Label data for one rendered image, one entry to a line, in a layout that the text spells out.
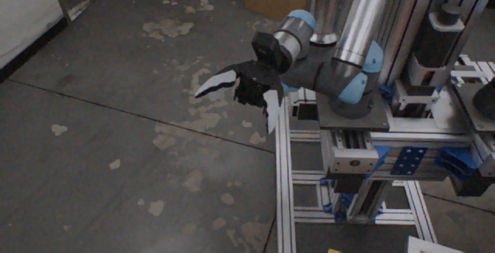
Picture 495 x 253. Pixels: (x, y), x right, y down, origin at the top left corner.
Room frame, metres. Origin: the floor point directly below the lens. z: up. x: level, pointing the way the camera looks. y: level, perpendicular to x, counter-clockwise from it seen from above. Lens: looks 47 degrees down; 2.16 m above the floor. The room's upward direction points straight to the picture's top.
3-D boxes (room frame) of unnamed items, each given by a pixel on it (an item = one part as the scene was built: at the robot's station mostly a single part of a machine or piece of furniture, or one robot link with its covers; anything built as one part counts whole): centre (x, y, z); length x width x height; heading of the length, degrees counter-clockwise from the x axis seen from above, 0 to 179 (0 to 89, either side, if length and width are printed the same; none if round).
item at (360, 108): (0.89, -0.35, 1.31); 0.15 x 0.15 x 0.10
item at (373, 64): (0.89, -0.34, 1.42); 0.13 x 0.12 x 0.14; 62
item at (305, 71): (0.71, -0.12, 1.56); 0.11 x 0.08 x 0.11; 62
